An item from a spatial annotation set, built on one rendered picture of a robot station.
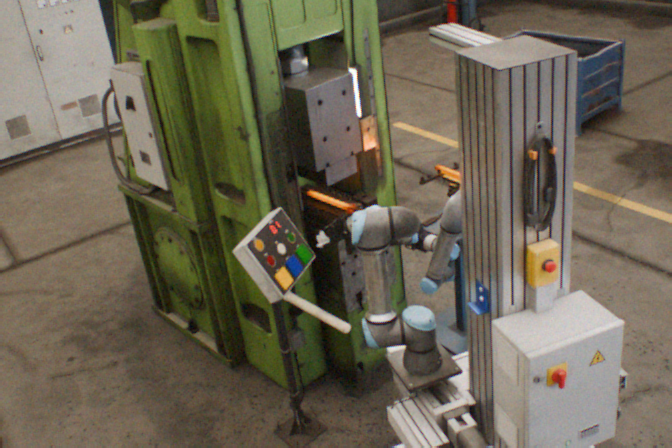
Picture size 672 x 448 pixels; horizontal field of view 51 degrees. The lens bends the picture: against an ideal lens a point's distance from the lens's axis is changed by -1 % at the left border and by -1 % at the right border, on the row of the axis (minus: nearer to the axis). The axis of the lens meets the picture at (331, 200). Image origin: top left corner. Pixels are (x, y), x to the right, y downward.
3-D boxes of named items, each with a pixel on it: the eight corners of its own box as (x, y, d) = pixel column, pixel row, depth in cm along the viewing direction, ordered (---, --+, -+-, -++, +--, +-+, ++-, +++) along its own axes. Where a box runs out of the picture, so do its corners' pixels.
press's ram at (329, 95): (374, 144, 351) (366, 66, 333) (317, 172, 329) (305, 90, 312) (319, 129, 380) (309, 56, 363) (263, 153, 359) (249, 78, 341)
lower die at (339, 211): (362, 217, 359) (361, 202, 355) (334, 233, 348) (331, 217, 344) (309, 196, 388) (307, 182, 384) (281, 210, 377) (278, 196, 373)
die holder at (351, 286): (397, 281, 383) (390, 209, 363) (347, 314, 361) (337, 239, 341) (329, 250, 422) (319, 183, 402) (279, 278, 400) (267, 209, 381)
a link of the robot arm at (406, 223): (422, 200, 243) (414, 221, 291) (390, 204, 244) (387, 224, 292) (427, 233, 241) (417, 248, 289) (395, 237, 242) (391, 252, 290)
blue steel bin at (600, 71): (624, 110, 683) (628, 37, 651) (578, 136, 641) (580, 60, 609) (521, 91, 769) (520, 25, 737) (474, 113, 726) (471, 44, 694)
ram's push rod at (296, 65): (315, 72, 337) (303, -14, 319) (292, 80, 329) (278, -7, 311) (295, 68, 347) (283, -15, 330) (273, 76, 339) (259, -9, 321)
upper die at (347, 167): (357, 171, 348) (355, 154, 343) (327, 186, 336) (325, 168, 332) (302, 153, 377) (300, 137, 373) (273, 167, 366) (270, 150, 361)
